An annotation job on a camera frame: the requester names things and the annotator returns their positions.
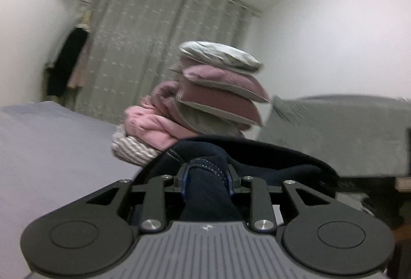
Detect black hanging garment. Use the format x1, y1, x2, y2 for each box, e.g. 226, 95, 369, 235
47, 27, 88, 97

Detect pink hanging garment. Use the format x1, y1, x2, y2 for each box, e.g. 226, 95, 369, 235
67, 42, 91, 89

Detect mauve grey pillow lower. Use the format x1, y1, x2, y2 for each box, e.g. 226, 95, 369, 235
176, 80, 262, 126

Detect dark blue jeans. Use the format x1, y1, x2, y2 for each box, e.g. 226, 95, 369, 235
137, 136, 339, 222

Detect mauve folded quilt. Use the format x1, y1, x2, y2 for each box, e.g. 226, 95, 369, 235
151, 80, 194, 131

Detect silver grey top pillow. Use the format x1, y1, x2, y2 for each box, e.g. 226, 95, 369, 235
178, 41, 263, 75

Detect grey patterned curtain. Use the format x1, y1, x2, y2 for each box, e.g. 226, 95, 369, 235
74, 0, 257, 123

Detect grey covered headboard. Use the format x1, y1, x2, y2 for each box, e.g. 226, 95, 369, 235
257, 95, 410, 177

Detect mauve grey pillow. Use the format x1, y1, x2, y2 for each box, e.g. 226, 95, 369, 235
183, 65, 270, 103
176, 80, 262, 126

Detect grey striped folded blanket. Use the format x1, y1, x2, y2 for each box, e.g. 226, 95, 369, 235
111, 125, 161, 167

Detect mauve grey pillow upper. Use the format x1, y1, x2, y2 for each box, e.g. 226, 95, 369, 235
183, 65, 270, 103

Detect lavender bed sheet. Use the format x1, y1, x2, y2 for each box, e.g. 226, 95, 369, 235
1, 102, 140, 278

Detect pink folded quilt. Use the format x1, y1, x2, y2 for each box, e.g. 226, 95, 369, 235
123, 95, 197, 150

